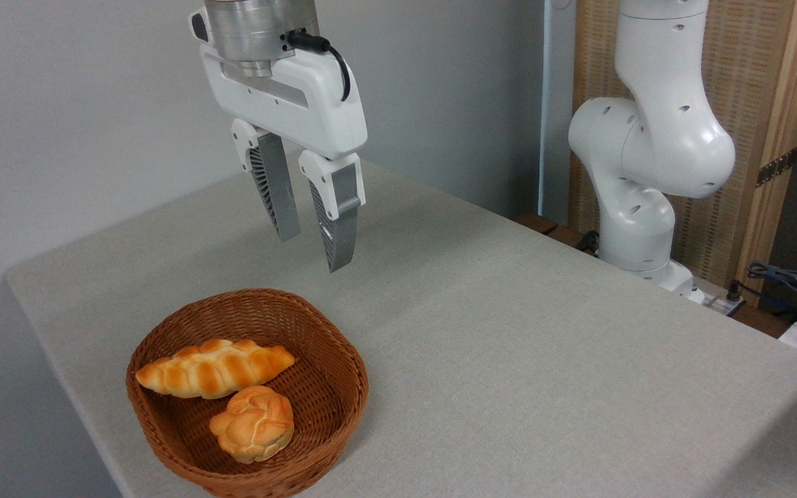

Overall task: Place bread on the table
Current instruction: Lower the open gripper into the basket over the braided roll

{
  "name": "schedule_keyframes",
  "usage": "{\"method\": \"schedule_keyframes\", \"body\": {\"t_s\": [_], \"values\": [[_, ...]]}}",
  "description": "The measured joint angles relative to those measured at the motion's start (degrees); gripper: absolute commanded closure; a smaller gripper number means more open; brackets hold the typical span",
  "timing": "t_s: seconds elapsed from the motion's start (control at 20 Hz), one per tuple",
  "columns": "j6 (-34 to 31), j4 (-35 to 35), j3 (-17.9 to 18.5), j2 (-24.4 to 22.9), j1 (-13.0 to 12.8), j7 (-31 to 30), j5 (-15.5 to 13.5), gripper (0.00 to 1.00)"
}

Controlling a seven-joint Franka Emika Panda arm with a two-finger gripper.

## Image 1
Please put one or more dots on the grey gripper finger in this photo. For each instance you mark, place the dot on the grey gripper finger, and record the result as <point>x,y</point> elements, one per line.
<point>277,187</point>
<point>343,221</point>

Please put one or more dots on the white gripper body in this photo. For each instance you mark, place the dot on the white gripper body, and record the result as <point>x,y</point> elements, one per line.
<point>315,104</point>

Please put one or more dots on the long braided bread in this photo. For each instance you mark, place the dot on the long braided bread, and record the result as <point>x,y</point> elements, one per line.
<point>212,370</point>

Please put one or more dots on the round knotted bread roll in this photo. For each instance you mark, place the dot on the round knotted bread roll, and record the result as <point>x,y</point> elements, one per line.
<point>253,425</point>

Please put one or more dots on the brown wicker basket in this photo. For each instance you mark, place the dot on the brown wicker basket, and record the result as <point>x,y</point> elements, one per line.
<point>315,387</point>

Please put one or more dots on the black plug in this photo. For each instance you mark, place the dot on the black plug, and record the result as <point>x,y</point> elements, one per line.
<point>589,242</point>

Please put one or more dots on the metal screen hinge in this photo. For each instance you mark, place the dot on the metal screen hinge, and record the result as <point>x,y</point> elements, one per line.
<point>777,167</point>

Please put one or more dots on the white wall trunking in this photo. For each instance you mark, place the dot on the white wall trunking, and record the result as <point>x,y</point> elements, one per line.
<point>544,104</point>

